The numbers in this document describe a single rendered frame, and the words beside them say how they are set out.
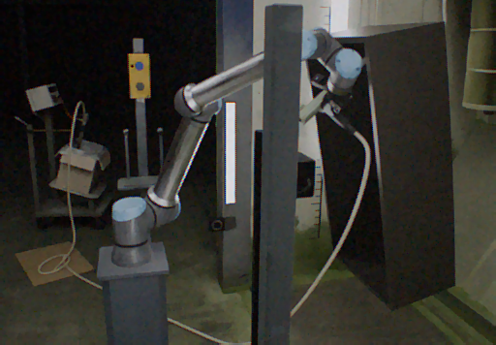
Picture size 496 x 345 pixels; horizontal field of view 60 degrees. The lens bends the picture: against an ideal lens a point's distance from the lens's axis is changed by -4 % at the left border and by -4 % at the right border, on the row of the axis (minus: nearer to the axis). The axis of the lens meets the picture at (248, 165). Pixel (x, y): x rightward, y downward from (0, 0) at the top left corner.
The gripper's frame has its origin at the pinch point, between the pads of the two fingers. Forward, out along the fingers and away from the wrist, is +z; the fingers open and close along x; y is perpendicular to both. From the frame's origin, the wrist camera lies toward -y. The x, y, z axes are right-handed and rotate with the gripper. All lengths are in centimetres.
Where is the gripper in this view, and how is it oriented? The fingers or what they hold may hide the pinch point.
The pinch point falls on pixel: (325, 106)
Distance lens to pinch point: 184.8
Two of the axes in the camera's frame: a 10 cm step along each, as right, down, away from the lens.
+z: -0.1, 3.3, 9.5
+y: 7.1, 6.7, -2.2
